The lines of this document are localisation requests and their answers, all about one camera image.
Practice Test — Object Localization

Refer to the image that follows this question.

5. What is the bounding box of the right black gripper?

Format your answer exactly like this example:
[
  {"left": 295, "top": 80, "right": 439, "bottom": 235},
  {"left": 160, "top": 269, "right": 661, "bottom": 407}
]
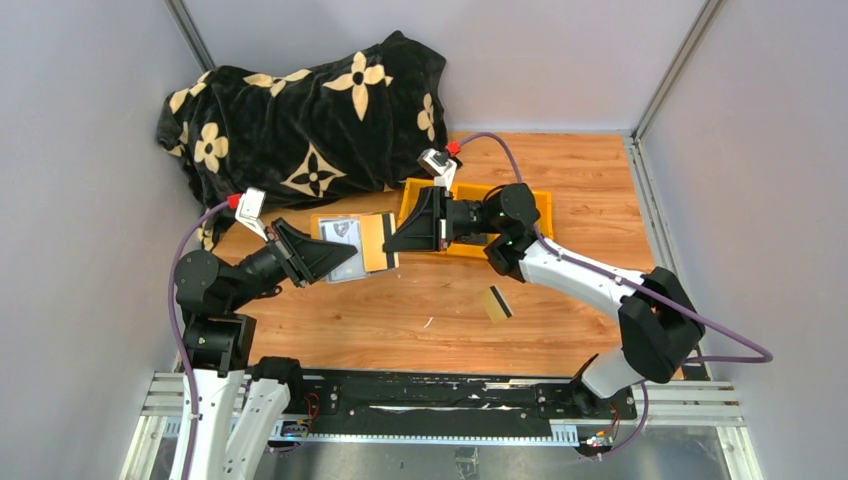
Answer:
[{"left": 383, "top": 187, "right": 504, "bottom": 253}]

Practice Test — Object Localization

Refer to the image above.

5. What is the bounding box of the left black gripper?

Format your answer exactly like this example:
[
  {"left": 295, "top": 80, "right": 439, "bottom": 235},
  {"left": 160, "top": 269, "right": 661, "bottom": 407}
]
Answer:
[{"left": 228, "top": 216, "right": 357, "bottom": 309}]

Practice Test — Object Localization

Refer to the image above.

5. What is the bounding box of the silver credit card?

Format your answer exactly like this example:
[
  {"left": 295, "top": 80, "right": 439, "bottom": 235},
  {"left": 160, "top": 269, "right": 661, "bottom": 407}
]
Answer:
[{"left": 317, "top": 217, "right": 370, "bottom": 285}]

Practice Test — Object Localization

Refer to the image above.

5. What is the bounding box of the yellow leather card holder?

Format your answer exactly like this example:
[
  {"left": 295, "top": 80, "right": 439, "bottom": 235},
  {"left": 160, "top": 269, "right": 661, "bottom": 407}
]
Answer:
[{"left": 311, "top": 211, "right": 399, "bottom": 283}]

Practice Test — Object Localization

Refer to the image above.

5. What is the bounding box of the gold card black stripe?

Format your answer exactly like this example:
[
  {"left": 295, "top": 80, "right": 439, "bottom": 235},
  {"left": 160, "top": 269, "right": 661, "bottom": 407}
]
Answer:
[{"left": 480, "top": 285, "right": 514, "bottom": 324}]

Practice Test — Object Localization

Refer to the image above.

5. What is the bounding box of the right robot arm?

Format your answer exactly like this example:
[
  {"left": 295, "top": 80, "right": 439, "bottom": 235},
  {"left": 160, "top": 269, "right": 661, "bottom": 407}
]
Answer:
[{"left": 383, "top": 183, "right": 705, "bottom": 418}]

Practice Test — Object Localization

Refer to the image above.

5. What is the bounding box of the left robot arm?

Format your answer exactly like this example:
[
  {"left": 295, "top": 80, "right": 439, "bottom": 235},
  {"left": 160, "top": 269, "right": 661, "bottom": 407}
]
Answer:
[{"left": 171, "top": 219, "right": 358, "bottom": 479}]

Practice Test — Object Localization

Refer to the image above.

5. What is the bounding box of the yellow three-compartment bin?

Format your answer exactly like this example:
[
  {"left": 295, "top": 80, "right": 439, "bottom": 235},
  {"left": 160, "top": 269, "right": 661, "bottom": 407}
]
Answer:
[{"left": 397, "top": 178, "right": 555, "bottom": 259}]

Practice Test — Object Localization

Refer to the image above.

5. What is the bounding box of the black floral blanket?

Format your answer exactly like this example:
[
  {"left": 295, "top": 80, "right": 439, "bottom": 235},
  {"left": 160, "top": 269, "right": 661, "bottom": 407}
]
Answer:
[{"left": 156, "top": 29, "right": 464, "bottom": 255}]

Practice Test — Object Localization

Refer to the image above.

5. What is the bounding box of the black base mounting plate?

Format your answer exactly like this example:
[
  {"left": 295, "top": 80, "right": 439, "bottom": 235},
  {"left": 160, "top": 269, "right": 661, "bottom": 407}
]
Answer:
[{"left": 283, "top": 369, "right": 637, "bottom": 439}]

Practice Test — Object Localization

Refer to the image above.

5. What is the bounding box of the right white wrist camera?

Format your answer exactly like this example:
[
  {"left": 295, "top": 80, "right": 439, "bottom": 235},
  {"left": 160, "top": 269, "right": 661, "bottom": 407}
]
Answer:
[{"left": 417, "top": 148, "right": 459, "bottom": 190}]

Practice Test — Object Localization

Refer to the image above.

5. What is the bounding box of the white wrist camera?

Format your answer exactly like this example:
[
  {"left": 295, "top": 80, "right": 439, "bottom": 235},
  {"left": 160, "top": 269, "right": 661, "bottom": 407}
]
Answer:
[
  {"left": 417, "top": 148, "right": 459, "bottom": 190},
  {"left": 235, "top": 187, "right": 268, "bottom": 242}
]

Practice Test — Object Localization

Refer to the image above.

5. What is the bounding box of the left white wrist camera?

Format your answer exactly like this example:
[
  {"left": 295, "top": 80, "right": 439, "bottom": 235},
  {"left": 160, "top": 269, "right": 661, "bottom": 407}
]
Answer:
[{"left": 235, "top": 187, "right": 268, "bottom": 242}]

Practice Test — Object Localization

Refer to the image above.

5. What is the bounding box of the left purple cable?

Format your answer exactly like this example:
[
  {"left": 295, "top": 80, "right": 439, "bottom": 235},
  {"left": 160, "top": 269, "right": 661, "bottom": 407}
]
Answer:
[{"left": 166, "top": 194, "right": 242, "bottom": 480}]

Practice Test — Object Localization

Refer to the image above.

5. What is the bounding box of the aluminium frame rail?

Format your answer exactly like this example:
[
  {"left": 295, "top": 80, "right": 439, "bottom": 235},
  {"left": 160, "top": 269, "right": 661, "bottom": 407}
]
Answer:
[{"left": 121, "top": 370, "right": 763, "bottom": 479}]

